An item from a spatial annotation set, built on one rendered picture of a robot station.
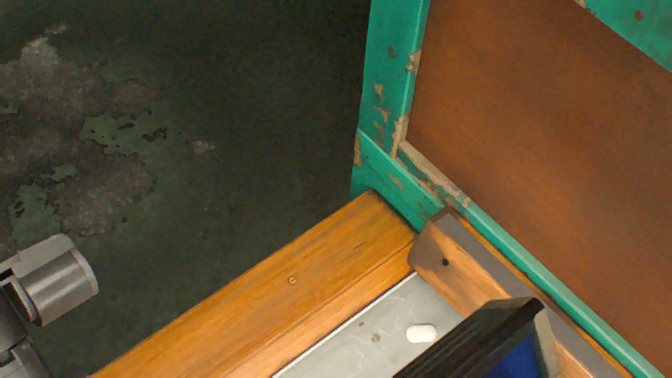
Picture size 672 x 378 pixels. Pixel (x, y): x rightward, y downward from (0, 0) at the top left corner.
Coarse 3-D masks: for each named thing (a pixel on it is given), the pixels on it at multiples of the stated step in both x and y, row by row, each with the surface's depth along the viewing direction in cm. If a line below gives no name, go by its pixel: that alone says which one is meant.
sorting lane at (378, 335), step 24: (408, 288) 114; (432, 288) 115; (360, 312) 112; (384, 312) 112; (408, 312) 112; (432, 312) 113; (456, 312) 113; (336, 336) 110; (360, 336) 110; (384, 336) 110; (312, 360) 108; (336, 360) 108; (360, 360) 109; (384, 360) 109; (408, 360) 109
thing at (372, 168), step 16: (368, 144) 115; (368, 160) 118; (384, 160) 114; (352, 176) 124; (368, 176) 120; (384, 176) 116; (400, 176) 113; (352, 192) 126; (384, 192) 119; (400, 192) 115; (416, 192) 112; (400, 208) 118; (416, 208) 114; (432, 208) 111; (416, 224) 117
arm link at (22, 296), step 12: (0, 276) 84; (12, 276) 83; (0, 288) 83; (12, 288) 83; (0, 300) 82; (12, 300) 86; (24, 300) 83; (0, 312) 81; (12, 312) 83; (24, 312) 85; (0, 324) 81; (12, 324) 82; (0, 336) 81; (12, 336) 82; (24, 336) 83; (0, 348) 81; (0, 360) 82
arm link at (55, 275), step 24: (48, 240) 85; (0, 264) 81; (24, 264) 83; (48, 264) 84; (72, 264) 85; (24, 288) 83; (48, 288) 83; (72, 288) 85; (96, 288) 87; (48, 312) 84
